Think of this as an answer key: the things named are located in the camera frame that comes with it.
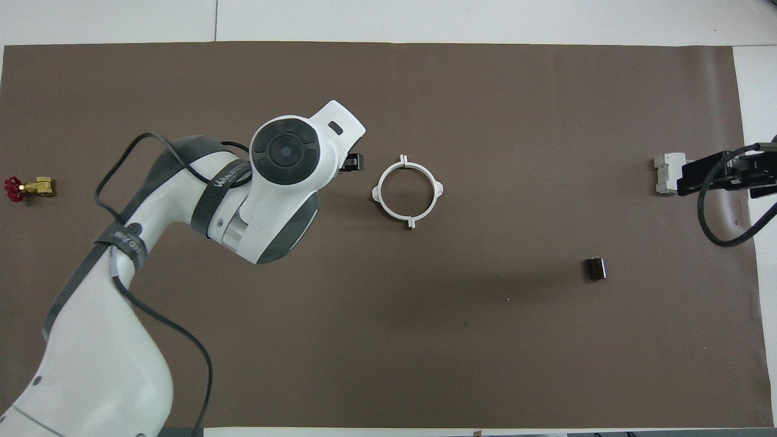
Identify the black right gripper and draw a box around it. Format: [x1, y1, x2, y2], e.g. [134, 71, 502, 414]
[677, 149, 777, 199]

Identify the white half pipe clamp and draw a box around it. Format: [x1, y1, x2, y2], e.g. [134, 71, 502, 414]
[401, 155, 444, 232]
[372, 155, 413, 232]

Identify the white circuit breaker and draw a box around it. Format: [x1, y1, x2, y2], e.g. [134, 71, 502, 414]
[654, 152, 687, 196]

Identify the brown table mat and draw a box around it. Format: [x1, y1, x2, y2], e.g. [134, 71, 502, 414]
[0, 41, 767, 429]

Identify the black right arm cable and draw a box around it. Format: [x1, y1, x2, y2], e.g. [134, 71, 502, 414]
[696, 143, 777, 247]

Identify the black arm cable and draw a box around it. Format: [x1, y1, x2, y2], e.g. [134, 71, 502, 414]
[696, 143, 777, 247]
[94, 132, 253, 437]

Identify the black velcro cable strap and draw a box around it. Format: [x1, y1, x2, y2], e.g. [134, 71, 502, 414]
[191, 159, 253, 239]
[93, 223, 149, 272]

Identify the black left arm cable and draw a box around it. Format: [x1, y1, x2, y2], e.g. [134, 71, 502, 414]
[94, 132, 253, 437]

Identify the brass valve with red handle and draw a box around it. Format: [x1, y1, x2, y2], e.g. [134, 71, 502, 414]
[4, 176, 55, 203]

